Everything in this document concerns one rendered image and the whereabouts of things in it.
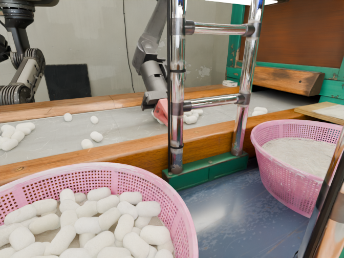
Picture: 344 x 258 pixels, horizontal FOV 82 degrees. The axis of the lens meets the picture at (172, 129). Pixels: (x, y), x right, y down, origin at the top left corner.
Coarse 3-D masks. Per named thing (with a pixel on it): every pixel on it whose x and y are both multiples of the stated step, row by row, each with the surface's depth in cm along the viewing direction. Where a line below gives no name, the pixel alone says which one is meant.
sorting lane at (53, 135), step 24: (216, 96) 83; (48, 120) 57; (72, 120) 57; (120, 120) 57; (144, 120) 57; (216, 120) 57; (24, 144) 43; (48, 144) 43; (72, 144) 43; (96, 144) 43
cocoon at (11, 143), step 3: (6, 141) 40; (9, 141) 40; (12, 141) 41; (15, 141) 41; (3, 144) 39; (6, 144) 39; (9, 144) 40; (12, 144) 40; (15, 144) 41; (3, 147) 39; (6, 147) 39; (9, 147) 40; (12, 147) 40; (6, 150) 40
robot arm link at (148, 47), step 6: (144, 42) 55; (150, 42) 56; (144, 48) 54; (150, 48) 55; (144, 54) 54; (150, 54) 54; (156, 54) 54; (144, 60) 55; (156, 60) 56; (162, 60) 57; (138, 72) 59
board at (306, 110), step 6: (324, 102) 60; (330, 102) 60; (300, 108) 55; (306, 108) 55; (312, 108) 55; (318, 108) 55; (306, 114) 53; (312, 114) 52; (318, 114) 50; (330, 120) 48; (336, 120) 47; (342, 120) 46
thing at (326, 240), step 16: (336, 144) 13; (336, 160) 12; (336, 176) 12; (320, 192) 14; (336, 192) 12; (320, 208) 14; (336, 208) 13; (320, 224) 13; (336, 224) 13; (304, 240) 16; (320, 240) 14; (336, 240) 13; (304, 256) 15; (320, 256) 14; (336, 256) 14
